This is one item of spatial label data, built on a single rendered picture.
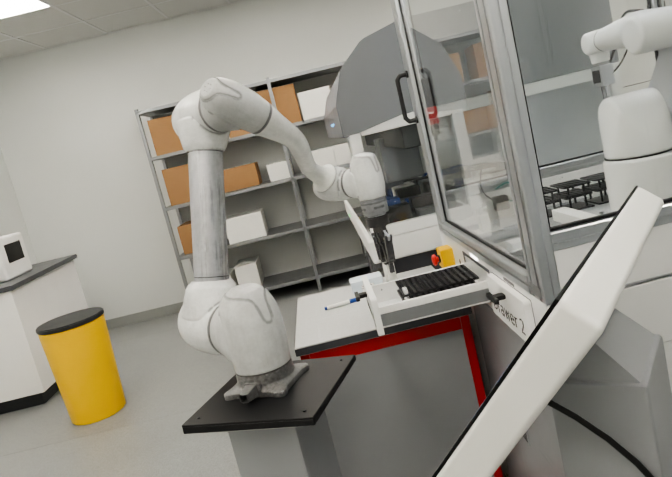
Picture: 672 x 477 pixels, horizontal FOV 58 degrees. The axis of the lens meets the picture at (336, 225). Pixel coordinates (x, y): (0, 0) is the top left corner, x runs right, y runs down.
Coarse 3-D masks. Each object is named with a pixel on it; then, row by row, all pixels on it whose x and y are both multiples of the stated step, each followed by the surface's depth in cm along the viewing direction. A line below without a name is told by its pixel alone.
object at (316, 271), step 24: (312, 72) 536; (312, 120) 542; (144, 144) 540; (288, 168) 547; (240, 192) 549; (168, 216) 552; (336, 216) 574; (192, 264) 603; (312, 264) 561; (336, 264) 589; (360, 264) 564
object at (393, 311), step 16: (480, 272) 184; (384, 288) 193; (464, 288) 169; (480, 288) 169; (384, 304) 190; (400, 304) 169; (416, 304) 169; (432, 304) 169; (448, 304) 169; (464, 304) 169; (384, 320) 169; (400, 320) 169
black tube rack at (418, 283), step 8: (432, 272) 190; (440, 272) 187; (448, 272) 185; (456, 272) 183; (464, 272) 181; (472, 272) 178; (408, 280) 187; (416, 280) 185; (424, 280) 183; (432, 280) 181; (440, 280) 179; (448, 280) 177; (456, 280) 175; (464, 280) 173; (472, 280) 173; (408, 288) 178; (416, 288) 177; (424, 288) 175; (432, 288) 172; (440, 288) 174; (448, 288) 179; (400, 296) 183; (416, 296) 178
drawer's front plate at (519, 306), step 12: (492, 276) 160; (492, 288) 160; (504, 288) 148; (504, 300) 151; (516, 300) 140; (528, 300) 136; (504, 312) 154; (516, 312) 143; (528, 312) 136; (528, 324) 136; (528, 336) 138
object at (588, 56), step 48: (528, 0) 119; (576, 0) 119; (624, 0) 120; (528, 48) 120; (576, 48) 121; (624, 48) 121; (528, 96) 122; (576, 96) 122; (624, 96) 123; (576, 144) 124; (624, 144) 124; (576, 192) 125; (624, 192) 125
